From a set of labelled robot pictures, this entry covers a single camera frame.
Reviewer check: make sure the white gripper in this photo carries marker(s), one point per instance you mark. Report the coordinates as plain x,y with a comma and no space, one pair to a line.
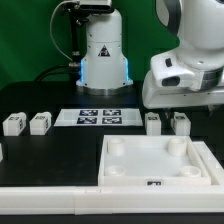
155,97

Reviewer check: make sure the white square table top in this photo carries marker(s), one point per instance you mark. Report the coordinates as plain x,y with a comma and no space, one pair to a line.
141,160

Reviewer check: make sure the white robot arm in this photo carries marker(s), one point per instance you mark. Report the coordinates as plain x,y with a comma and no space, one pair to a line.
199,25

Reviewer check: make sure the white L-shaped obstacle fence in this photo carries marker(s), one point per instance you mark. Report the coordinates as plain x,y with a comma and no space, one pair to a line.
114,200

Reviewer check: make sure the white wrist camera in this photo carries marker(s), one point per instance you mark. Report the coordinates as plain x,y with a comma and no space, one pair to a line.
169,71

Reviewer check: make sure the white marker base plate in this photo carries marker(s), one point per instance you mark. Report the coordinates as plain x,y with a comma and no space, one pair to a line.
99,117

